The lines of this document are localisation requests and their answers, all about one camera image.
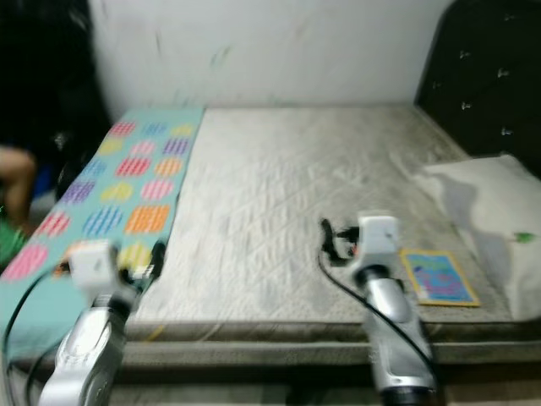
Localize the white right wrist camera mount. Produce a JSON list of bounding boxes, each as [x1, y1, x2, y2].
[[351, 213, 402, 273]]

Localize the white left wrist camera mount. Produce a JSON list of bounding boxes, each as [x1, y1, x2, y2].
[[68, 240, 136, 305]]

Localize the teal polka pattern blanket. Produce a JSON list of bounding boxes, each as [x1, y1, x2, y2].
[[0, 106, 205, 356]]

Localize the white printed pillow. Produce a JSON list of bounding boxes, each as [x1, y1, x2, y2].
[[414, 154, 541, 322]]

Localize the green plastic stool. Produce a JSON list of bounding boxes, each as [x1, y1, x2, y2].
[[0, 218, 28, 270]]

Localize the person in grey shorts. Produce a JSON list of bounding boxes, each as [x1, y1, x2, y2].
[[0, 145, 38, 233]]

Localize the grey patterned mattress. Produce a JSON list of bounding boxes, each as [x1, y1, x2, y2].
[[8, 104, 541, 369]]

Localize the dark bed frame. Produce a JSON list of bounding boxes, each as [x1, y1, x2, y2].
[[8, 359, 541, 406]]

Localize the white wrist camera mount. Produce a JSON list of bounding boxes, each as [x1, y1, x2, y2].
[[351, 213, 402, 273], [68, 240, 136, 305]]

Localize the blue children's board book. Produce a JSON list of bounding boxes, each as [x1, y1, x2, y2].
[[399, 248, 481, 308]]

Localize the black tufted headboard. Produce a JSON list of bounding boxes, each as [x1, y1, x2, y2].
[[416, 0, 541, 160]]

